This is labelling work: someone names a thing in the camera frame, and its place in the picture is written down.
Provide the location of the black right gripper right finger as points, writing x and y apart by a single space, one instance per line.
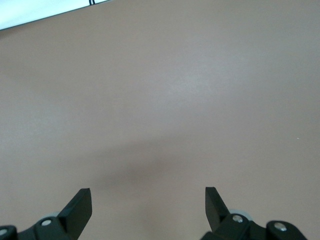
220 217

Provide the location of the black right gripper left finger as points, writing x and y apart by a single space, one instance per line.
72 217

